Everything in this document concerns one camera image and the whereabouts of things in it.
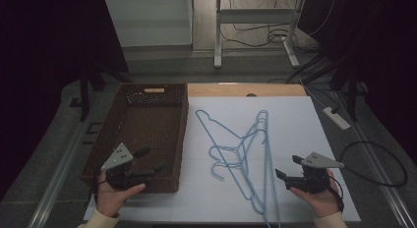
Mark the thick black cable bundle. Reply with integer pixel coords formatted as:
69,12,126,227
268,52,343,86

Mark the white metal stand frame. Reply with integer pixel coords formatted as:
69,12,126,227
213,0,307,70

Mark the black looped cable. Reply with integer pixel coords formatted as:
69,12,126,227
338,141,409,189

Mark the person's right hand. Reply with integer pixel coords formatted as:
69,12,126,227
289,168,342,219

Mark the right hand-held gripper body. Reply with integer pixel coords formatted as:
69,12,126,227
284,151,346,195

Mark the white power strip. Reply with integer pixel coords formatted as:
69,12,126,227
322,106,352,132

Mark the white power cable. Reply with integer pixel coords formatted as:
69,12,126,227
298,76,329,111

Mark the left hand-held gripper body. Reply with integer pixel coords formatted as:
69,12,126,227
100,142,152,192

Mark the blue wire hanger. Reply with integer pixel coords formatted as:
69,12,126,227
208,109,269,216
195,108,261,203
211,110,282,228

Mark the black metal stand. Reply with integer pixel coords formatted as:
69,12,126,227
329,55,370,123
69,59,133,123

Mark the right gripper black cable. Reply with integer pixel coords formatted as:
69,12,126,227
327,174,346,213

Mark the white table mat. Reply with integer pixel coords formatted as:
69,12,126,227
83,95,362,223

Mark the brown woven basket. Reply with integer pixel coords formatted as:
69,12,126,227
80,83,190,194

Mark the tangle of floor cables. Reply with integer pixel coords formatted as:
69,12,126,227
218,0,327,55

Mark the aluminium rail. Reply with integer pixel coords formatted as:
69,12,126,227
27,91,101,228
330,89,417,228

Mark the white cabinet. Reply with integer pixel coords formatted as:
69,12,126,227
104,0,194,48

